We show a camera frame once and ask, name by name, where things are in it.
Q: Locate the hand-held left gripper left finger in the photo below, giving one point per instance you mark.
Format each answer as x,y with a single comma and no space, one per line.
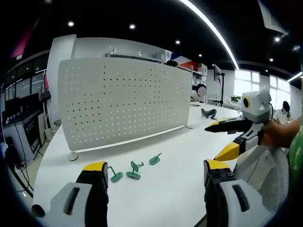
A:
71,196

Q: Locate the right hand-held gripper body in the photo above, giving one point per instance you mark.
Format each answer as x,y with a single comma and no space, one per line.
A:
256,106

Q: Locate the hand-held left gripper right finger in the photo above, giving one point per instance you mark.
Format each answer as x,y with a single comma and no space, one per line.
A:
227,201

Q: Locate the white perforated mounting plate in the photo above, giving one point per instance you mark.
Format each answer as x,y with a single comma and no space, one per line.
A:
123,104

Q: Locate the person's right hand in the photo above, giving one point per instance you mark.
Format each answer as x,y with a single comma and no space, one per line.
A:
275,133

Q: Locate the green potted plant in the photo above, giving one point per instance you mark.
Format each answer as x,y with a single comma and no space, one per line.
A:
235,98

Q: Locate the dark grey curved device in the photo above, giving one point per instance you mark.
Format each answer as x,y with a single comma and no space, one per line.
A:
208,112

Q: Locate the black monitor stand pole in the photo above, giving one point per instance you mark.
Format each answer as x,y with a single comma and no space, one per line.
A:
222,92

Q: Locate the white mesh office chair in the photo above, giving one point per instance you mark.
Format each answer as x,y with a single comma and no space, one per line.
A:
265,177

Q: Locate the computer monitor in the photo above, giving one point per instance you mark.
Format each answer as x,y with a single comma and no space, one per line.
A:
217,73

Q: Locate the white storage shelf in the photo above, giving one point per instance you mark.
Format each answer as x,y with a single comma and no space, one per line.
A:
198,75

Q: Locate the dark workbench with labels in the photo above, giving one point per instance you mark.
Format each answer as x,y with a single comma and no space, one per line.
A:
23,132

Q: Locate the long ceiling light strip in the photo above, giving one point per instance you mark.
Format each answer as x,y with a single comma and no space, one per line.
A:
213,26

